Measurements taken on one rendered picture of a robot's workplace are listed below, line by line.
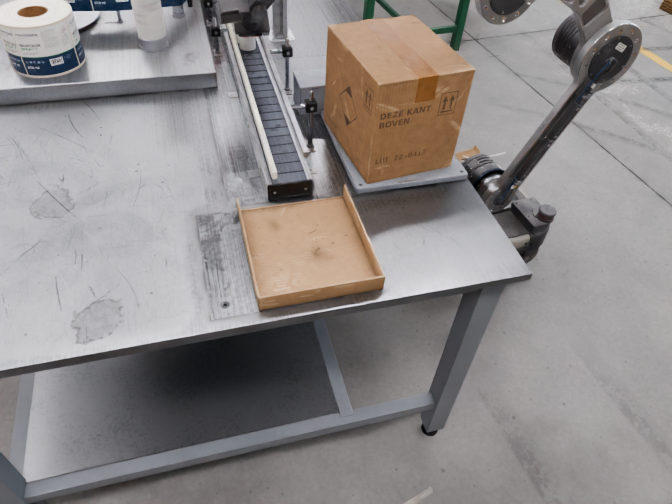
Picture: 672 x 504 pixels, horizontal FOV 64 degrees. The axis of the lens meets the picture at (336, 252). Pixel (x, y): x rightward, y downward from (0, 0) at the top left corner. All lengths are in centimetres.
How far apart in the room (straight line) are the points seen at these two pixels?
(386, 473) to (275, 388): 45
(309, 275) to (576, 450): 122
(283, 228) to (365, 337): 93
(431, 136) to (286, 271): 49
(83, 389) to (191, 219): 72
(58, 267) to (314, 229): 54
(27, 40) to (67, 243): 67
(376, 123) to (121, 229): 62
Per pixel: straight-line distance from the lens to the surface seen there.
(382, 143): 128
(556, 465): 200
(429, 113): 130
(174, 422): 168
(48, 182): 148
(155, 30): 185
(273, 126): 148
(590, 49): 203
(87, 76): 178
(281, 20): 203
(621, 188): 314
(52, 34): 177
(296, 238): 121
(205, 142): 152
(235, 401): 168
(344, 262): 117
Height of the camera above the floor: 169
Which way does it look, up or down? 46 degrees down
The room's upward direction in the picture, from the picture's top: 4 degrees clockwise
